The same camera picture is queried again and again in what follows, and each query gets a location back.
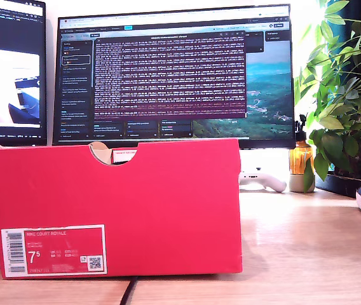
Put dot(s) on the pale ceramic holder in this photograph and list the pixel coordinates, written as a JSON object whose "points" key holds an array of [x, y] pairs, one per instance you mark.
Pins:
{"points": [[296, 184]]}

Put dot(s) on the green leafy potted plant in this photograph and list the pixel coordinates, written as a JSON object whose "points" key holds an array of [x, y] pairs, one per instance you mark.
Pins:
{"points": [[342, 105]]}

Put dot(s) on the white game controller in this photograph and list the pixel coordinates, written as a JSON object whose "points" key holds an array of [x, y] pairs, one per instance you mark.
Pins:
{"points": [[272, 183]]}

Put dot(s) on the dark planter tray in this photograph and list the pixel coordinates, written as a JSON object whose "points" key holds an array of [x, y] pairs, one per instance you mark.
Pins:
{"points": [[336, 185]]}

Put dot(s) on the black Huawei computer monitor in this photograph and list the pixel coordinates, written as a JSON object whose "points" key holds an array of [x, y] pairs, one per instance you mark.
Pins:
{"points": [[263, 79]]}

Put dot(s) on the amber pump bottle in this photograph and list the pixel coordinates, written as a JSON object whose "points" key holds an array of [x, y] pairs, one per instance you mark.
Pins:
{"points": [[299, 159]]}

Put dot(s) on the red Nike shoebox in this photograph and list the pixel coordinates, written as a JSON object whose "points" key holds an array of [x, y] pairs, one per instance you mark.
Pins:
{"points": [[136, 206]]}

